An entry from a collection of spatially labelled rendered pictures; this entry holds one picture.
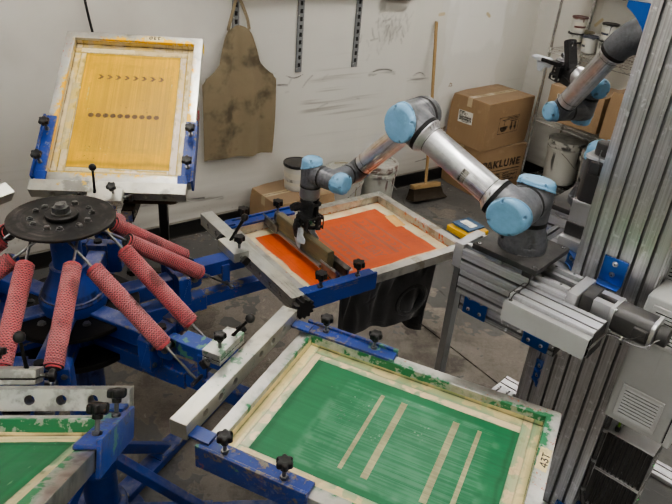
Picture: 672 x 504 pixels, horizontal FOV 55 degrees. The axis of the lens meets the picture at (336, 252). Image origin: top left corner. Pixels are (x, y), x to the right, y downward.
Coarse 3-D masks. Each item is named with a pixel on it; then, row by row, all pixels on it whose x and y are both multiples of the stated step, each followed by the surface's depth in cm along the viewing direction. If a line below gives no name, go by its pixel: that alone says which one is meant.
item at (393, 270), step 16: (320, 208) 278; (336, 208) 283; (400, 208) 284; (256, 224) 261; (416, 224) 277; (432, 224) 272; (448, 240) 262; (416, 256) 247; (432, 256) 248; (448, 256) 253; (384, 272) 235; (400, 272) 240
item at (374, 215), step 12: (348, 216) 281; (360, 216) 282; (372, 216) 283; (384, 216) 284; (384, 228) 273; (396, 228) 274; (264, 240) 256; (276, 240) 257; (276, 252) 249; (288, 252) 249
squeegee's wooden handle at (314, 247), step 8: (280, 216) 253; (288, 216) 253; (280, 224) 254; (288, 224) 249; (288, 232) 250; (304, 232) 242; (312, 240) 237; (304, 248) 243; (312, 248) 238; (320, 248) 233; (328, 248) 233; (312, 256) 239; (320, 256) 235; (328, 256) 231; (328, 264) 233
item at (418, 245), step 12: (408, 240) 266; (420, 240) 266; (396, 252) 256; (408, 252) 257; (420, 252) 258; (288, 264) 241; (300, 264) 242; (312, 264) 243; (348, 264) 245; (372, 264) 246; (384, 264) 247; (300, 276) 235; (312, 276) 235
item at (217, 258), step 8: (208, 256) 225; (216, 256) 225; (224, 256) 226; (208, 264) 220; (216, 264) 222; (224, 264) 224; (232, 264) 226; (240, 264) 228; (208, 272) 222; (216, 272) 224
